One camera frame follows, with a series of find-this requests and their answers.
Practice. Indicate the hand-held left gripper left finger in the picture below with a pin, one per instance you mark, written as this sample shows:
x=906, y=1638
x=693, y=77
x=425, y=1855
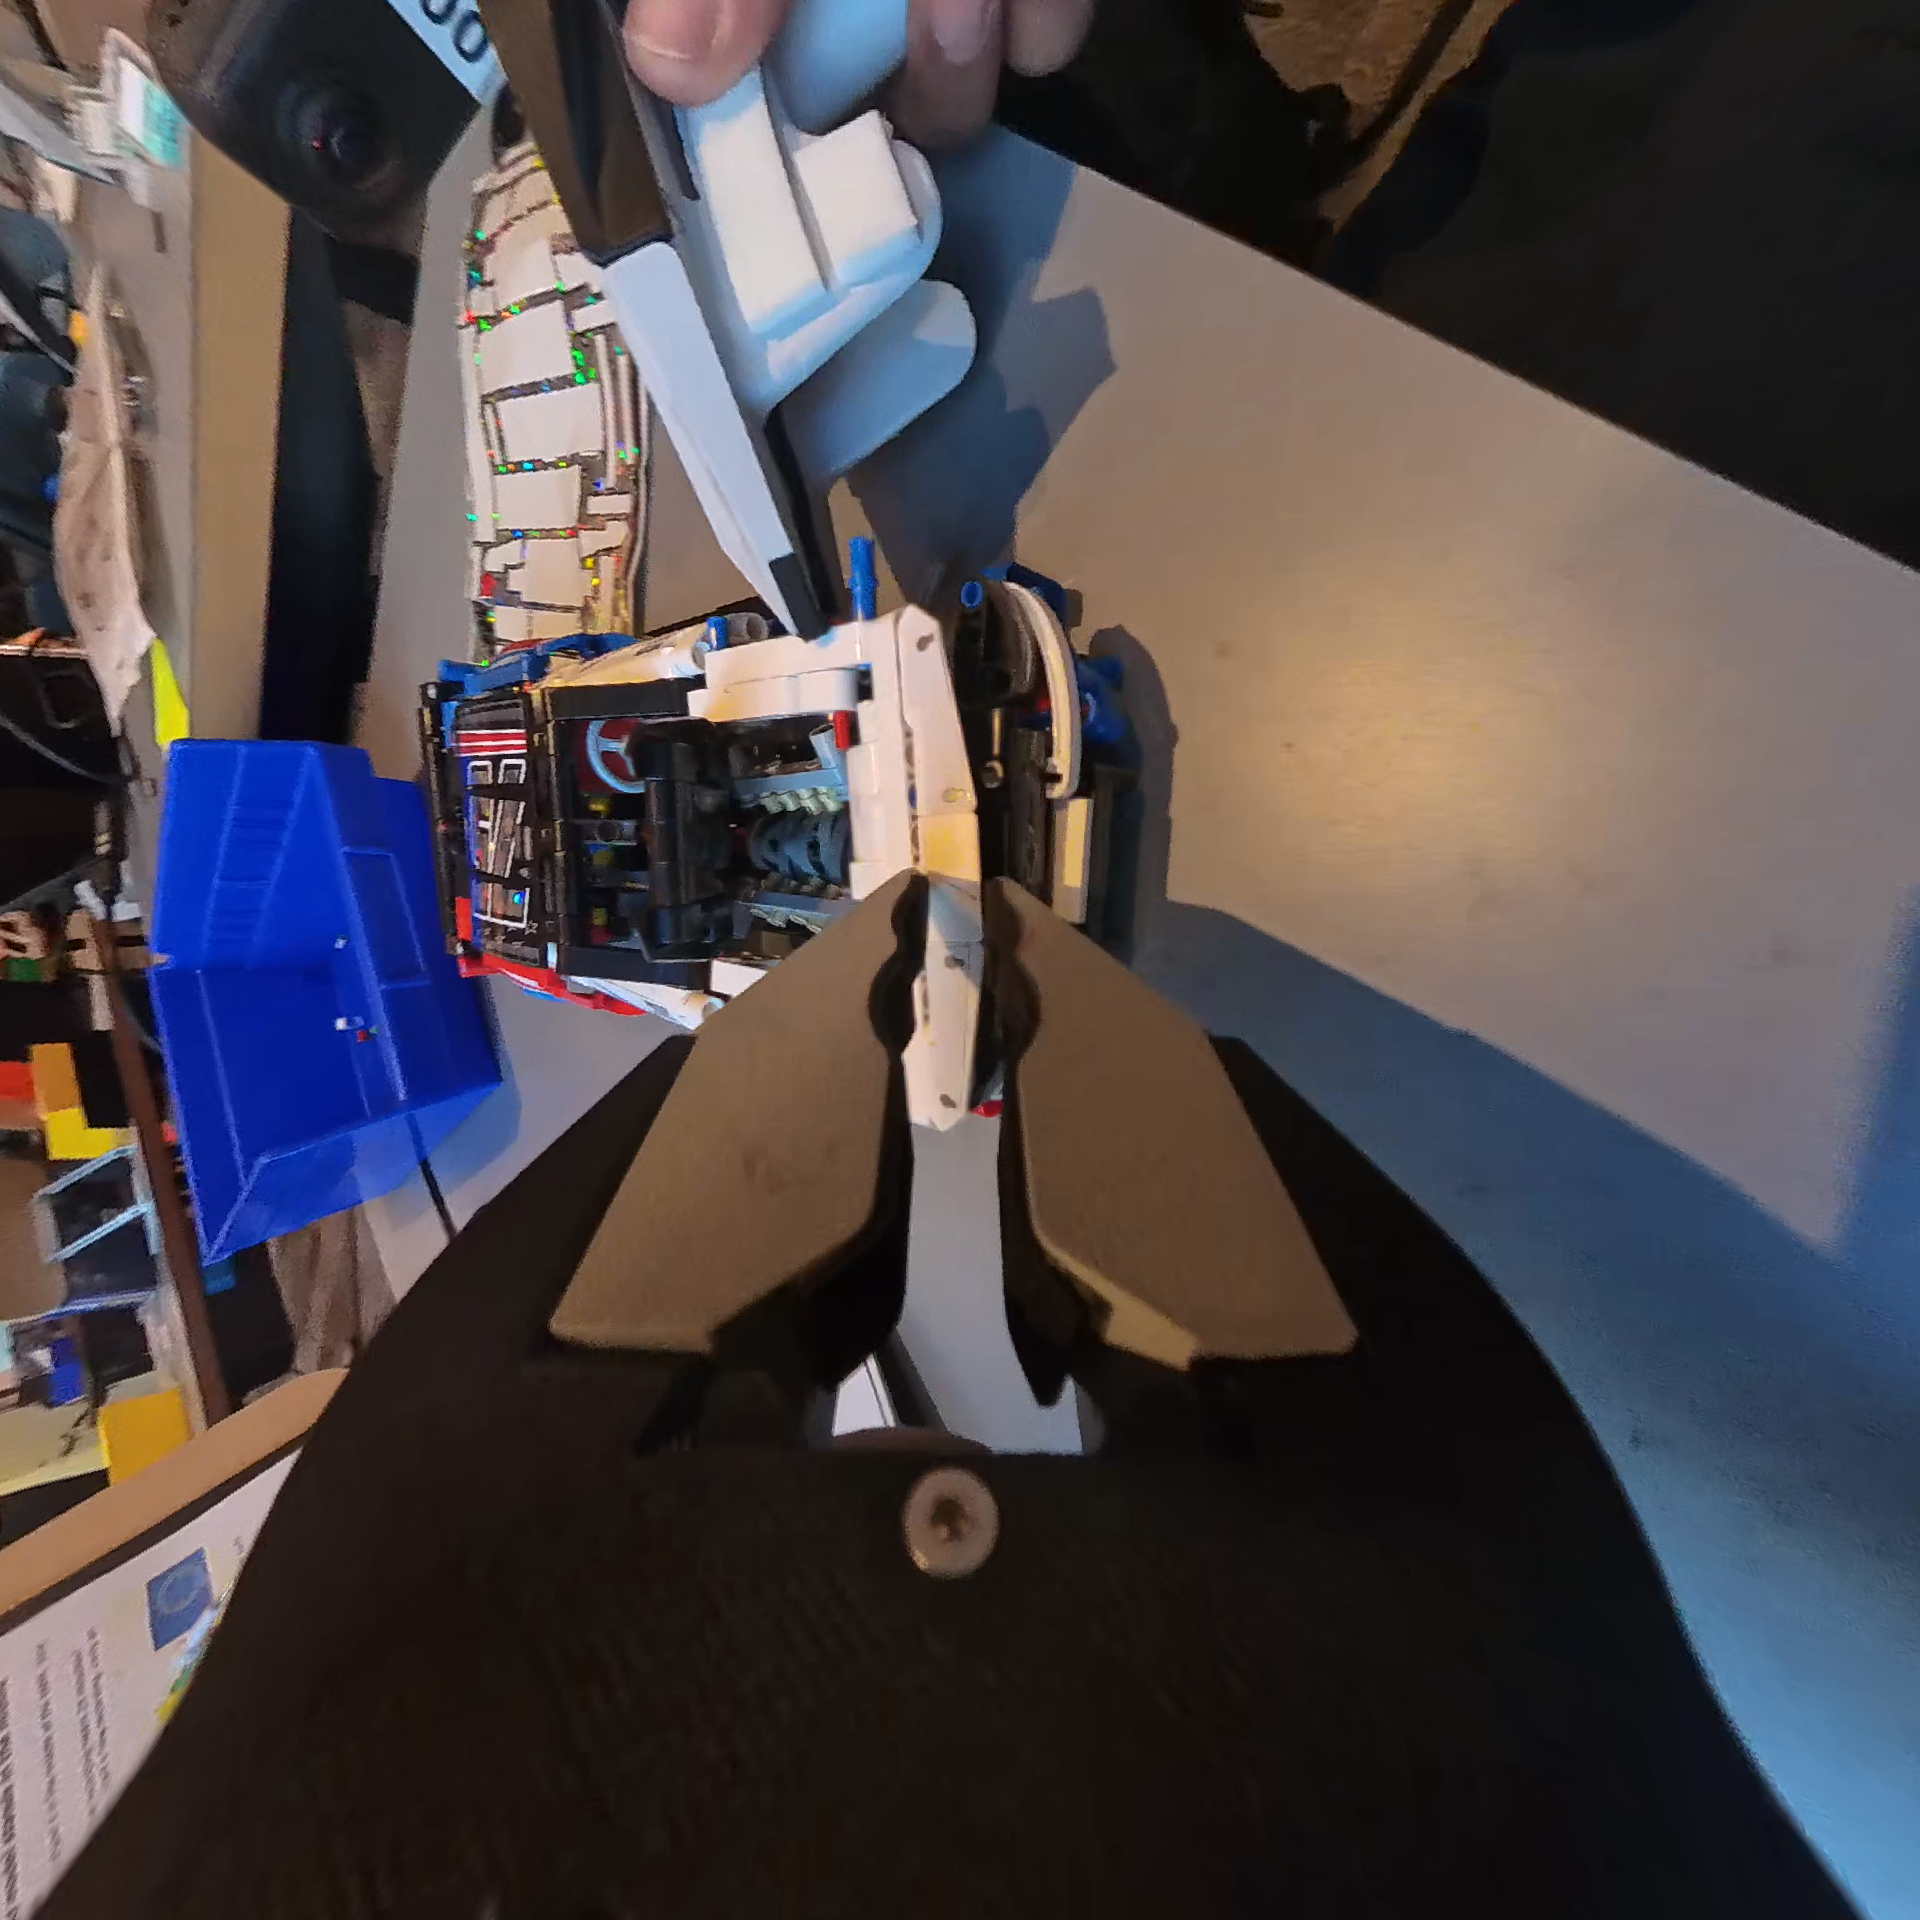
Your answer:
x=735, y=1184

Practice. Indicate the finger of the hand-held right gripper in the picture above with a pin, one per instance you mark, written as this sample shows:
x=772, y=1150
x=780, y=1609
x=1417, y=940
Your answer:
x=705, y=405

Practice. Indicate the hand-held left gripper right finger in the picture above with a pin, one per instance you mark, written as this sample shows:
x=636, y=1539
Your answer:
x=1172, y=1201

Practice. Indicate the holographic sticker sheet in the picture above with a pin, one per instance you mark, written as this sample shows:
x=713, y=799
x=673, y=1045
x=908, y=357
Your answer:
x=541, y=422

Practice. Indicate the white toy brick panel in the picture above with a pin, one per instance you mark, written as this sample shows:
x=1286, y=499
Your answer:
x=945, y=974

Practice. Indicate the toy brick race car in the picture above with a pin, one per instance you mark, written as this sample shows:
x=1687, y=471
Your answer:
x=676, y=809

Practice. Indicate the grey desk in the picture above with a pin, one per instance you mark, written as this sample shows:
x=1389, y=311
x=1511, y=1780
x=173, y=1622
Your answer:
x=1424, y=751

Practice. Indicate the person's right hand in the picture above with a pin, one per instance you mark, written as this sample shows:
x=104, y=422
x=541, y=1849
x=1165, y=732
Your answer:
x=692, y=45

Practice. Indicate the neighbouring table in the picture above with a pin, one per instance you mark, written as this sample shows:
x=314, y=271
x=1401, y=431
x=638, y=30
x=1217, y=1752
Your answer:
x=233, y=452

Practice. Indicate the blue storage bin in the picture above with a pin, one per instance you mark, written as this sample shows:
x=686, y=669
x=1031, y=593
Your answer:
x=301, y=974

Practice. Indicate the printed paper sheet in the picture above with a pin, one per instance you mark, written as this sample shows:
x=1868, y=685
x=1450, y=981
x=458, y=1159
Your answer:
x=105, y=495

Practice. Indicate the yellow paper note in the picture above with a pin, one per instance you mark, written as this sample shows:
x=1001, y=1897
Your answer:
x=168, y=699

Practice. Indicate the printed instruction sheet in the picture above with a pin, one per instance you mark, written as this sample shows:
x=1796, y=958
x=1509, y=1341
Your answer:
x=90, y=1695

